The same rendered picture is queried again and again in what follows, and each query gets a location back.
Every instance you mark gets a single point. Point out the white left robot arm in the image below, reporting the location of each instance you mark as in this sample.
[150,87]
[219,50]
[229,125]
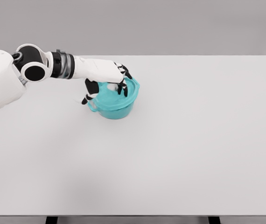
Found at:
[2,77]

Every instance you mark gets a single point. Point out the white striped left robot hand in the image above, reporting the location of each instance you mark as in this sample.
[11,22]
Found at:
[105,70]

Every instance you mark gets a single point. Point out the teal cooking pot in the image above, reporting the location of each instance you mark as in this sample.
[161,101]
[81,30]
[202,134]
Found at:
[114,112]

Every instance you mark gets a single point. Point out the teal pot lid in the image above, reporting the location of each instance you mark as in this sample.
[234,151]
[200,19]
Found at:
[110,98]

